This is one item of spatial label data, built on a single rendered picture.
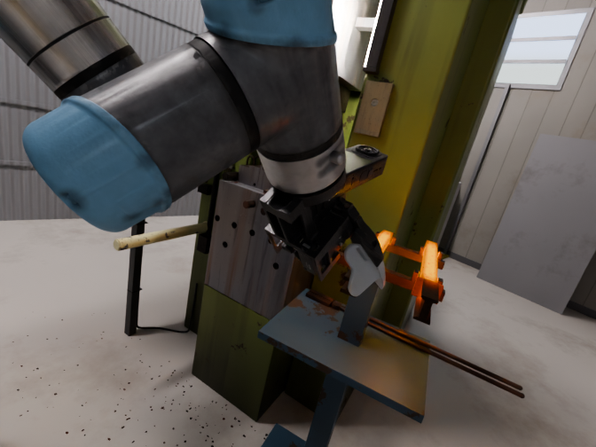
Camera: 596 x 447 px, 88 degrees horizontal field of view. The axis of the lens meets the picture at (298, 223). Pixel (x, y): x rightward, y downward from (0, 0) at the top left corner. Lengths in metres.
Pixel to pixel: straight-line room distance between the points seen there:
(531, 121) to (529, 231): 1.26
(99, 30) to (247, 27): 0.15
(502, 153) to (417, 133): 3.44
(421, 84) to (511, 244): 3.19
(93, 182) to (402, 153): 1.00
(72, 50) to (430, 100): 0.97
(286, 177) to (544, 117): 4.31
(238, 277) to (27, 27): 1.04
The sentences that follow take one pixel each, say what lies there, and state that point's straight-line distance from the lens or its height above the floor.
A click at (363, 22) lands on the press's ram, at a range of 1.30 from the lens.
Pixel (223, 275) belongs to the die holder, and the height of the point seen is 0.55.
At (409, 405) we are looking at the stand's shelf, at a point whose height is 0.66.
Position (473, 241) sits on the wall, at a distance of 4.56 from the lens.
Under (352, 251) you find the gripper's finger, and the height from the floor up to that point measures 1.03.
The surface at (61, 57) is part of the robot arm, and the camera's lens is 0.31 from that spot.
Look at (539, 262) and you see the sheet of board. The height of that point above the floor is 0.40.
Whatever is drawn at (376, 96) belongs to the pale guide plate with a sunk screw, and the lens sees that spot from 1.13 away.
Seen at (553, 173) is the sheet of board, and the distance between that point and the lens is 4.16.
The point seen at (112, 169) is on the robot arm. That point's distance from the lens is 0.18.
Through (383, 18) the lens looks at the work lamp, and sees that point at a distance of 1.18.
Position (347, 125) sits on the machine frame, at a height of 1.22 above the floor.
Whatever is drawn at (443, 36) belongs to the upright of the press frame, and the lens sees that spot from 1.16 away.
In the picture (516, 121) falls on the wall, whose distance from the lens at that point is 4.54.
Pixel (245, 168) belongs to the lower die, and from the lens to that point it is 1.21.
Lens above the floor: 1.14
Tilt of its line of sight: 16 degrees down
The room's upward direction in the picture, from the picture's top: 13 degrees clockwise
